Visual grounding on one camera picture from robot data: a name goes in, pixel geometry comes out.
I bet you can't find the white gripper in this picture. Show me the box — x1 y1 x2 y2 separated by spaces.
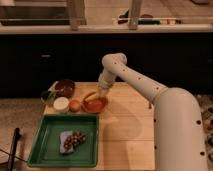
98 79 114 95

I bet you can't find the yellow banana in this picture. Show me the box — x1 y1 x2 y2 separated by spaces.
85 93 100 102

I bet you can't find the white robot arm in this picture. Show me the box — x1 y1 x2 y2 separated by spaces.
98 53 208 171

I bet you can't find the red bowl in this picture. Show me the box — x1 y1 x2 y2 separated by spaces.
82 92 108 113

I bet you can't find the dark maroon bowl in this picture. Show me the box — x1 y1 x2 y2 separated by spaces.
55 79 75 98

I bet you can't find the orange fruit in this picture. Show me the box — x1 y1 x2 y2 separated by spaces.
69 100 81 112

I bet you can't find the white round container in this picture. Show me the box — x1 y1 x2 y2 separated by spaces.
53 97 69 113

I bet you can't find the green vegetable item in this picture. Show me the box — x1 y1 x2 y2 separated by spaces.
40 91 56 106

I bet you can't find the red grape bunch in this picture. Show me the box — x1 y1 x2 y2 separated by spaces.
63 132 86 150

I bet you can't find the grey cloth in tray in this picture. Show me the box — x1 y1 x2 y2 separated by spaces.
59 131 74 154

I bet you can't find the green plastic tray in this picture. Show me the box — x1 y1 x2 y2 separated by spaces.
27 114 99 168

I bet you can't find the black pole stand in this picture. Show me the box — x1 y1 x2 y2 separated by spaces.
6 128 21 171

